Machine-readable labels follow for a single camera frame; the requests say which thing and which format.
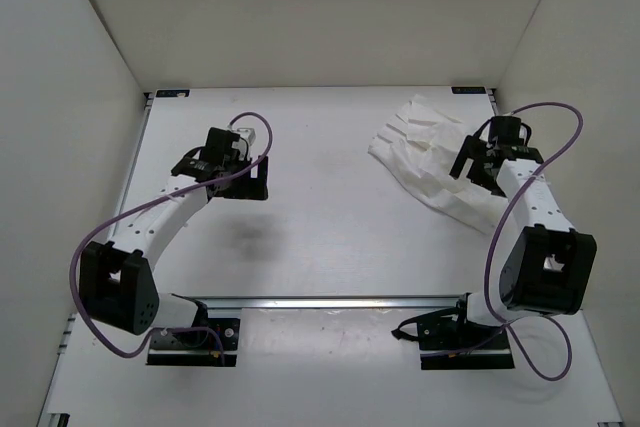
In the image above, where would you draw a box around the white pleated skirt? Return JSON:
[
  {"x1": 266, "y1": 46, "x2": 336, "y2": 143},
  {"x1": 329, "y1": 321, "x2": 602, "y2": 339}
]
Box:
[{"x1": 368, "y1": 95, "x2": 506, "y2": 234}]

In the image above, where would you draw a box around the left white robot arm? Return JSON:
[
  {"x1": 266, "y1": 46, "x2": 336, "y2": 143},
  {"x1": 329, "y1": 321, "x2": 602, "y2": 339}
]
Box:
[{"x1": 78, "y1": 127, "x2": 268, "y2": 345}]

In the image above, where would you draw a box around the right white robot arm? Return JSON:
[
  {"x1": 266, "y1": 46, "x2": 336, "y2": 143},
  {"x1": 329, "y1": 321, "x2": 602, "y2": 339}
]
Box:
[{"x1": 448, "y1": 116, "x2": 597, "y2": 348}]

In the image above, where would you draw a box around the right blue corner label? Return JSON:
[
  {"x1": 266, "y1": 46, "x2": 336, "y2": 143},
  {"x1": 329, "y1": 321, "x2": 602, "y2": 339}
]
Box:
[{"x1": 451, "y1": 86, "x2": 486, "y2": 95}]

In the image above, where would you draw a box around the blue corner label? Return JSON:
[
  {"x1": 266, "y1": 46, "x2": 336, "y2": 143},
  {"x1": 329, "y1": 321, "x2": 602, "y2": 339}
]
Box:
[
  {"x1": 155, "y1": 89, "x2": 190, "y2": 98},
  {"x1": 451, "y1": 86, "x2": 486, "y2": 95}
]

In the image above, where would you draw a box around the left blue corner label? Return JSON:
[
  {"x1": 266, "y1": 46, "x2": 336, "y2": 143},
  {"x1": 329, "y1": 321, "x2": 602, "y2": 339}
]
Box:
[{"x1": 155, "y1": 89, "x2": 190, "y2": 98}]

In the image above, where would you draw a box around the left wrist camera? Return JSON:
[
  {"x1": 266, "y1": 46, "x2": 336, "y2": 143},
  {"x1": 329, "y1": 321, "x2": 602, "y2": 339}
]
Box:
[{"x1": 235, "y1": 127, "x2": 256, "y2": 147}]

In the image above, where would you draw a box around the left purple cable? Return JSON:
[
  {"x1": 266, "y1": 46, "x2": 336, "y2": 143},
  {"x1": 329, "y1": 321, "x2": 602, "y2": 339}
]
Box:
[{"x1": 71, "y1": 112, "x2": 274, "y2": 359}]

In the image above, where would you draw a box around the purple cable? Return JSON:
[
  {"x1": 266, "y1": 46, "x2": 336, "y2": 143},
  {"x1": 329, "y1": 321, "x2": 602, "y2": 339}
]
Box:
[
  {"x1": 419, "y1": 102, "x2": 585, "y2": 382},
  {"x1": 71, "y1": 112, "x2": 274, "y2": 359}
]

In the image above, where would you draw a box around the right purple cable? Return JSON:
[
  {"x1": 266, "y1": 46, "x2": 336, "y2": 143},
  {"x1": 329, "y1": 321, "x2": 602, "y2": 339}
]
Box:
[{"x1": 419, "y1": 102, "x2": 585, "y2": 382}]

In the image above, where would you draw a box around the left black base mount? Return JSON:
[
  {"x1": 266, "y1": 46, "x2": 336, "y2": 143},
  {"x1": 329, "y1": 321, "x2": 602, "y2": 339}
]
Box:
[{"x1": 146, "y1": 311, "x2": 241, "y2": 368}]

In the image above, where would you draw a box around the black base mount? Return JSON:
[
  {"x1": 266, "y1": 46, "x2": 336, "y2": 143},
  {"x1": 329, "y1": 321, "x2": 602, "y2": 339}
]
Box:
[
  {"x1": 391, "y1": 306, "x2": 515, "y2": 371},
  {"x1": 146, "y1": 311, "x2": 241, "y2": 368}
]

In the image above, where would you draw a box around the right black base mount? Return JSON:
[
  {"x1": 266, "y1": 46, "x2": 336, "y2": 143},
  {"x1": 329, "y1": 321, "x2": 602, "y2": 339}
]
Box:
[{"x1": 391, "y1": 306, "x2": 515, "y2": 371}]

